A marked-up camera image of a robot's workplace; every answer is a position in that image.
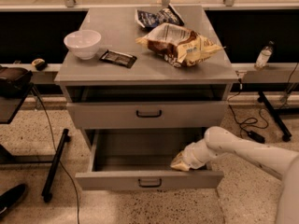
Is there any blue chip bag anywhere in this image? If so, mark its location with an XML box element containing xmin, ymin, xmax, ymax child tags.
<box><xmin>135</xmin><ymin>4</ymin><xmax>184</xmax><ymax>30</ymax></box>

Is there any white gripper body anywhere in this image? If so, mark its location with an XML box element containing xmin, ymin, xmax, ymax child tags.
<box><xmin>182</xmin><ymin>139</ymin><xmax>217</xmax><ymax>170</ymax></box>

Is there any black power adapter cable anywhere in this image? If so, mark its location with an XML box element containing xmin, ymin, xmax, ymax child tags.
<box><xmin>227</xmin><ymin>77</ymin><xmax>270</xmax><ymax>145</ymax></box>

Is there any black bag on table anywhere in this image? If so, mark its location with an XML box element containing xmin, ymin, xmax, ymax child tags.
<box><xmin>0</xmin><ymin>66</ymin><xmax>33</xmax><ymax>98</ymax></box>

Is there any black wheeled stand leg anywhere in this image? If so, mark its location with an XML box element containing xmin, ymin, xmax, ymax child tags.
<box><xmin>258</xmin><ymin>91</ymin><xmax>292</xmax><ymax>142</ymax></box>

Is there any white bowl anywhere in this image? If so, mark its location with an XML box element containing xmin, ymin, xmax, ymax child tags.
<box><xmin>64</xmin><ymin>30</ymin><xmax>102</xmax><ymax>60</ymax></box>

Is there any grey drawer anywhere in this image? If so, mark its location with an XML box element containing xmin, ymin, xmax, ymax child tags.
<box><xmin>66</xmin><ymin>101</ymin><xmax>227</xmax><ymax>129</ymax></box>
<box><xmin>76</xmin><ymin>129</ymin><xmax>223</xmax><ymax>191</ymax></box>

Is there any grey top drawer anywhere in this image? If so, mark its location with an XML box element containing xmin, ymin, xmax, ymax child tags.
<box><xmin>66</xmin><ymin>101</ymin><xmax>227</xmax><ymax>129</ymax></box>

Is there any yellow black tape measure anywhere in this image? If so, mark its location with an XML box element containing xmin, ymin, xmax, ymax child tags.
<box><xmin>32</xmin><ymin>58</ymin><xmax>48</xmax><ymax>71</ymax></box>

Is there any brown yellow chip bag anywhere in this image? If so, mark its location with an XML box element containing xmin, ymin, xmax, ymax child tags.
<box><xmin>135</xmin><ymin>23</ymin><xmax>222</xmax><ymax>67</ymax></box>

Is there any clear plastic bottle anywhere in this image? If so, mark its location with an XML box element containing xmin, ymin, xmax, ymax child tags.
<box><xmin>254</xmin><ymin>41</ymin><xmax>275</xmax><ymax>70</ymax></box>

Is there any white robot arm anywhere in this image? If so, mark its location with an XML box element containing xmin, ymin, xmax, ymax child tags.
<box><xmin>170</xmin><ymin>126</ymin><xmax>299</xmax><ymax>224</ymax></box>

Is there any black floor cable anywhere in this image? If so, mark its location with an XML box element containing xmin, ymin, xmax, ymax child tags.
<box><xmin>31</xmin><ymin>85</ymin><xmax>82</xmax><ymax>224</ymax></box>

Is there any black side table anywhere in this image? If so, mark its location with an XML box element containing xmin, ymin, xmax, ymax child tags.
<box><xmin>0</xmin><ymin>81</ymin><xmax>72</xmax><ymax>203</ymax></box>

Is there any grey drawer cabinet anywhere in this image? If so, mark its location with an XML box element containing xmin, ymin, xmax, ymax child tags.
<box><xmin>55</xmin><ymin>6</ymin><xmax>236</xmax><ymax>144</ymax></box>

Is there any black shoe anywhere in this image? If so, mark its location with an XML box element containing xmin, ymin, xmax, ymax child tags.
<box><xmin>0</xmin><ymin>183</ymin><xmax>27</xmax><ymax>217</ymax></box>

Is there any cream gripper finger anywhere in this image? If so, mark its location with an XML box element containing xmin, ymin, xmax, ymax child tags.
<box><xmin>170</xmin><ymin>151</ymin><xmax>190</xmax><ymax>172</ymax></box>

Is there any small dark snack packet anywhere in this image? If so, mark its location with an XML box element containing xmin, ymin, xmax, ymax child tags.
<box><xmin>100</xmin><ymin>49</ymin><xmax>137</xmax><ymax>68</ymax></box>

